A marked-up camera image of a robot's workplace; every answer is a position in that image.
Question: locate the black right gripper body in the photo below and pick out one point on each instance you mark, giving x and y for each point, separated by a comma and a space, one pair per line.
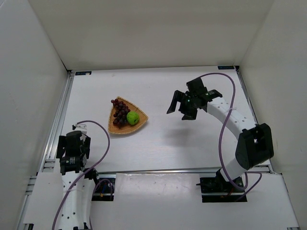
186, 103

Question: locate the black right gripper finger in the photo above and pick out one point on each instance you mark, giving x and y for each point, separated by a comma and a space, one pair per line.
189, 113
177, 97

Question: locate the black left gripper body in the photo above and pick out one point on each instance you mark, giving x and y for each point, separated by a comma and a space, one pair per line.
72, 164

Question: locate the green fake apple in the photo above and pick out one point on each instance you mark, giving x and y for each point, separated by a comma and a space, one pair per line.
132, 117

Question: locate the red fake grape bunch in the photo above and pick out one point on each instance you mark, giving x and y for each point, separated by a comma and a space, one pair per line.
121, 112

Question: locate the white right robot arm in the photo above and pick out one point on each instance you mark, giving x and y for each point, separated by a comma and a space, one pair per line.
254, 141

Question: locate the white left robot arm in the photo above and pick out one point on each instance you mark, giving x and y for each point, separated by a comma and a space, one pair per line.
78, 182

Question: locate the woven triangular fruit basket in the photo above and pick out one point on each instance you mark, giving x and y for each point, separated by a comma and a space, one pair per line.
126, 129

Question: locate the blue label sticker right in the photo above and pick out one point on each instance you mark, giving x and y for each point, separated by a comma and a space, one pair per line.
225, 67

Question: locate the blue label sticker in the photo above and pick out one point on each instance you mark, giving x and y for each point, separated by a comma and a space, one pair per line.
225, 67
83, 73

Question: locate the blue label sticker left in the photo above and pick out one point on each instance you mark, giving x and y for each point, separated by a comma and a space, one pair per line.
83, 73

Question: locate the white front cover board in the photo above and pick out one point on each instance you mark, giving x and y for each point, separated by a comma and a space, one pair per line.
174, 202

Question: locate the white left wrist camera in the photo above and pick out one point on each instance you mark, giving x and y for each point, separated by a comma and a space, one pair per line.
80, 127

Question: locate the left aluminium frame rail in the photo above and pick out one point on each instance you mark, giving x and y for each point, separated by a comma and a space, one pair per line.
48, 158

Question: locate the aluminium frame rail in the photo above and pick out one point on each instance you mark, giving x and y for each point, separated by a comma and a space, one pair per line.
261, 169
48, 158
274, 97

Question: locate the right aluminium frame rail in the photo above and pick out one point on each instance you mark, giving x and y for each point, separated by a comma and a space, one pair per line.
274, 97

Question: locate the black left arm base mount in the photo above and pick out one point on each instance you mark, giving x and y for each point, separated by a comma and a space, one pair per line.
105, 190

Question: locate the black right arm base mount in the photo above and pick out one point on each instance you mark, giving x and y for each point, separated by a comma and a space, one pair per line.
213, 192

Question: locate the front aluminium frame rail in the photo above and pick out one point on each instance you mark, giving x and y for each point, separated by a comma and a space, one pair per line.
261, 169

